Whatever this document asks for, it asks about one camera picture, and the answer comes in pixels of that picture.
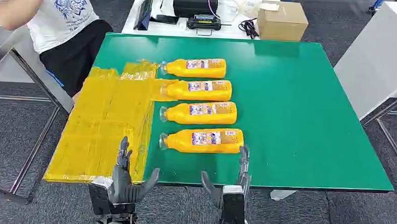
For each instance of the grey steel table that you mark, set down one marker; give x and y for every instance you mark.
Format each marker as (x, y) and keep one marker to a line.
(30, 60)

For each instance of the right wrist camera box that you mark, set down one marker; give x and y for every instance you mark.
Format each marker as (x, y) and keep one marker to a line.
(234, 206)

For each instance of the white paper slip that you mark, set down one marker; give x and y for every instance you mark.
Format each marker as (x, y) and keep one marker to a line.
(269, 6)

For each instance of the black phone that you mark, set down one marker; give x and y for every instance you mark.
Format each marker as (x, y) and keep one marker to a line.
(164, 19)

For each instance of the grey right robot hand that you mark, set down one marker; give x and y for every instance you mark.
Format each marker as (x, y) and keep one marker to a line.
(213, 194)

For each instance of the black handheld radio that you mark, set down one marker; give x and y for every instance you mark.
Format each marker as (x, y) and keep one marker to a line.
(204, 23)

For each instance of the brown cardboard box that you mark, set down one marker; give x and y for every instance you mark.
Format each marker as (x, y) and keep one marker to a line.
(282, 26)

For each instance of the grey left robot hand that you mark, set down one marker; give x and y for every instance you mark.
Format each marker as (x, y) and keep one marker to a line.
(121, 188)

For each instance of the white table foot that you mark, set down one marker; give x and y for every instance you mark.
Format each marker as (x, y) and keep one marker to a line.
(282, 195)

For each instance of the dark tablet case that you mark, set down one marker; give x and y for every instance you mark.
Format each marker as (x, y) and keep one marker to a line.
(144, 12)

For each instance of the green table mat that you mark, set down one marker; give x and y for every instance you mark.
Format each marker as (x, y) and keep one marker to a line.
(285, 111)

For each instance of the person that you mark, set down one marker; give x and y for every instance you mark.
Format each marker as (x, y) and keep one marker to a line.
(58, 21)

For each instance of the orange drink bottle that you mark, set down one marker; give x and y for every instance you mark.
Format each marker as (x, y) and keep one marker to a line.
(205, 113)
(207, 141)
(202, 90)
(200, 68)

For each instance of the yellow plastic sheet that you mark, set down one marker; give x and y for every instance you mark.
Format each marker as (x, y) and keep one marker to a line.
(107, 120)

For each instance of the clear plastic bag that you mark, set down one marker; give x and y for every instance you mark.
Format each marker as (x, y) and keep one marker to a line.
(249, 9)

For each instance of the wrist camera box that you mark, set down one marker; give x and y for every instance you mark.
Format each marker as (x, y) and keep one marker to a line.
(234, 206)
(99, 197)

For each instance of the black equipment case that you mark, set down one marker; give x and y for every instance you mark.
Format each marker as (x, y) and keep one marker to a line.
(195, 4)

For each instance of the blue frame leg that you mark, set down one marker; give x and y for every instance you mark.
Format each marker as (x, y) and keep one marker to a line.
(377, 3)

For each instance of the white table with steel legs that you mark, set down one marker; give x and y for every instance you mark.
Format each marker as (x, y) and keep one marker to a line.
(378, 55)

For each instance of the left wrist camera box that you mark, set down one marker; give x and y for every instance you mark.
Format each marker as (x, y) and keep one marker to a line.
(99, 197)

